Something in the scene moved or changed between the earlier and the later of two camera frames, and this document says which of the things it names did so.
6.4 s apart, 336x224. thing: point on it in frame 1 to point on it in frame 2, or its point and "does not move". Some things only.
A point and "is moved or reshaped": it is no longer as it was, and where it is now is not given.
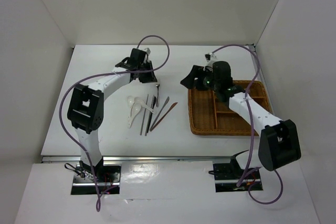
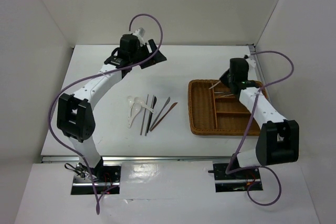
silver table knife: x=166 y=102 does not move
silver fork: x=157 y=99 is moved or reshaped
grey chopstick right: x=150 y=115 does not move
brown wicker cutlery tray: x=208 y=116 does not move
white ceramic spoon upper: x=139 y=100 does not move
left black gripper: x=150 y=78 to x=158 y=58
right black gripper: x=189 y=81 to x=223 y=78
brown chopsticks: x=164 y=116 does not move
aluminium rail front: x=144 y=159 does not move
